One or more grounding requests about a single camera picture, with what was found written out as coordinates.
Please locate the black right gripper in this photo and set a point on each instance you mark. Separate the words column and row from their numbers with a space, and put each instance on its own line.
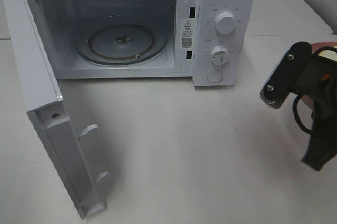
column 312, row 76

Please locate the pink plate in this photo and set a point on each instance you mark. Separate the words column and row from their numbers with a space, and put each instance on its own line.
column 321, row 46

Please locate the round white door button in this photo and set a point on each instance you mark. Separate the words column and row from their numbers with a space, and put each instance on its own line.
column 215, row 76

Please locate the white timer knob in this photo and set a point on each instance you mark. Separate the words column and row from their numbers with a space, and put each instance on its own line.
column 219, row 55

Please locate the white microwave door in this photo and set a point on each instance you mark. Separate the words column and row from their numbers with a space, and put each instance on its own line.
column 45, row 105

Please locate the toy sandwich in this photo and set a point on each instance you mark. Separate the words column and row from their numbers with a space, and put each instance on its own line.
column 327, row 62

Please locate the white upper power knob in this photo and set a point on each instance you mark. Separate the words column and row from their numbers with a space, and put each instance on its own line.
column 225, row 22

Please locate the white microwave oven body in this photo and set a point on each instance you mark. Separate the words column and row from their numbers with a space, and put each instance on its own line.
column 68, row 19

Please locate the white warning label sticker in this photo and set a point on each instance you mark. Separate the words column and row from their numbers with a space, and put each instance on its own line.
column 187, row 31

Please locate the glass microwave turntable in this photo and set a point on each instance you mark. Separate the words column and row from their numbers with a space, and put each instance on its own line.
column 122, row 44

